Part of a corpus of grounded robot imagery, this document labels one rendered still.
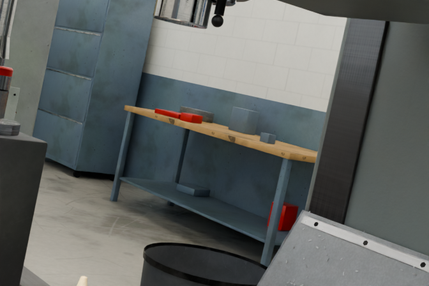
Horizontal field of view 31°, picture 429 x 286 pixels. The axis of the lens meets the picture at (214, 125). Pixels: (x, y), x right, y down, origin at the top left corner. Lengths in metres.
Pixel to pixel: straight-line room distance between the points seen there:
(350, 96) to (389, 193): 0.14
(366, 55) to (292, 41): 5.69
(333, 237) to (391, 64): 0.23
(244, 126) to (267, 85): 0.54
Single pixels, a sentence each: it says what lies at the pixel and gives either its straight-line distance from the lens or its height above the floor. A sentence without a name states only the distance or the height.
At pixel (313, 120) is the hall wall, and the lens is 6.31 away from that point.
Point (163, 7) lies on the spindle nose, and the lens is 0.64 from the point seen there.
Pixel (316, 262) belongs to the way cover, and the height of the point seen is 1.05.
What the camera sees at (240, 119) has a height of 0.99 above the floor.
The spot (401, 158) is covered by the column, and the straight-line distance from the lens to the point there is 0.93.
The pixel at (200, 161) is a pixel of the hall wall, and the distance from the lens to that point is 7.34.
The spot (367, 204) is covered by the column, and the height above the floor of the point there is 1.13.
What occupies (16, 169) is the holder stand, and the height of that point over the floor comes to 1.09.
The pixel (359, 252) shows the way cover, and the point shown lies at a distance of 0.95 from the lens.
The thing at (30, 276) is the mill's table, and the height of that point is 0.94.
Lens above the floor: 1.24
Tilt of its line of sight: 3 degrees down
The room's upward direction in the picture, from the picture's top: 12 degrees clockwise
